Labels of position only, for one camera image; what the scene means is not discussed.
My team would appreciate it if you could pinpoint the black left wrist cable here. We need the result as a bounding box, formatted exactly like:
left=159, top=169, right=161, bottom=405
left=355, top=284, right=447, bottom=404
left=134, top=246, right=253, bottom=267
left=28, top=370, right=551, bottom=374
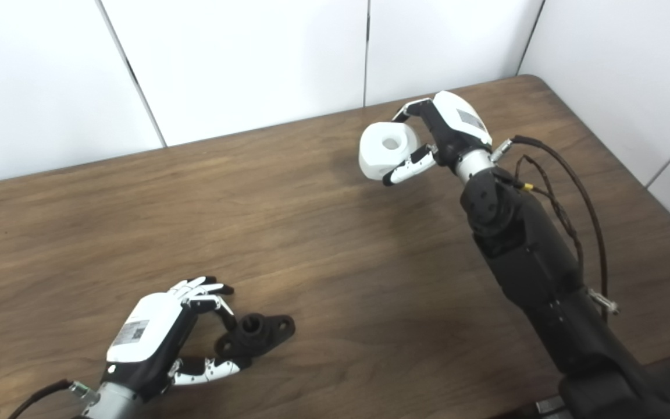
left=6, top=379, right=100, bottom=419

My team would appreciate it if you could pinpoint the thick black right wrist cable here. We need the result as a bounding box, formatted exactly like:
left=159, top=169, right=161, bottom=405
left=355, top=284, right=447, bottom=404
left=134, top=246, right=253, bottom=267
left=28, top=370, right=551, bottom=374
left=492, top=135, right=621, bottom=318

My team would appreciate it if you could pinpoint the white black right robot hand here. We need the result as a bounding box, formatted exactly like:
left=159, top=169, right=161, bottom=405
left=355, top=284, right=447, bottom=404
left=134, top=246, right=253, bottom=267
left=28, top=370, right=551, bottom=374
left=382, top=90, right=494, bottom=187

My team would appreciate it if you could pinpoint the thin cable with yellow connector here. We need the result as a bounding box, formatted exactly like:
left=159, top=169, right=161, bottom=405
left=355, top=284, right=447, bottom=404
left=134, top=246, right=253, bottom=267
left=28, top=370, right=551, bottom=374
left=512, top=154, right=586, bottom=274

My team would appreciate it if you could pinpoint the round white piece with holes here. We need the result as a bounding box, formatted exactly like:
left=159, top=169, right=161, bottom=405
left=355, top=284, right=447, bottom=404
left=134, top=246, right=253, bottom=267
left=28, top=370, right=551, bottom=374
left=359, top=122, right=422, bottom=181

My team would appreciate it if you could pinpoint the black flanged holder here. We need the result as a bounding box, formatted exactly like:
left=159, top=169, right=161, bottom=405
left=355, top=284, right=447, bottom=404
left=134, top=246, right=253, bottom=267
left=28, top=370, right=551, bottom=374
left=215, top=314, right=296, bottom=360

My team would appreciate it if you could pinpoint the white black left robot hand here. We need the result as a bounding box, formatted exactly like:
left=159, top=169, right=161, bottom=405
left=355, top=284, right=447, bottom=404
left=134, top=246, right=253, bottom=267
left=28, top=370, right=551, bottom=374
left=102, top=276, right=252, bottom=402

